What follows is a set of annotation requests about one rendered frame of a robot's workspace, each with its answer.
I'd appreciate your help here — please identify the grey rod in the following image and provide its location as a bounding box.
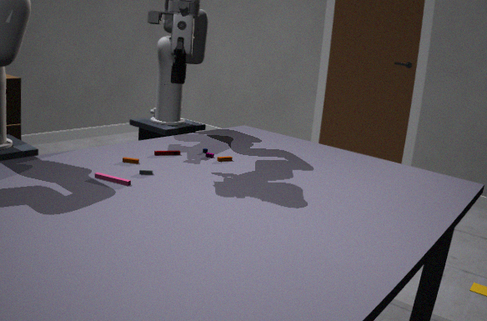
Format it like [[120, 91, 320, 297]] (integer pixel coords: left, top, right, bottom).
[[139, 169, 153, 175]]

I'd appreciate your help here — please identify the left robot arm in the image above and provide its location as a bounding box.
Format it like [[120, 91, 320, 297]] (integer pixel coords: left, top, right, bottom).
[[148, 0, 208, 125]]

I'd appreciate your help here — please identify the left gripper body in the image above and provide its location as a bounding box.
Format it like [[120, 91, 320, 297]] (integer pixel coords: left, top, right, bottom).
[[168, 12, 199, 58]]

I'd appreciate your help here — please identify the orange rod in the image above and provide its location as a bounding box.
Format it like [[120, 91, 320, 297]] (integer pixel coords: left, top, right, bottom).
[[217, 156, 232, 162], [123, 158, 139, 164]]

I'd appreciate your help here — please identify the pink rod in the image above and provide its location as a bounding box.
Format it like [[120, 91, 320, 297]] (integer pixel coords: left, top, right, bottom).
[[95, 173, 131, 186]]

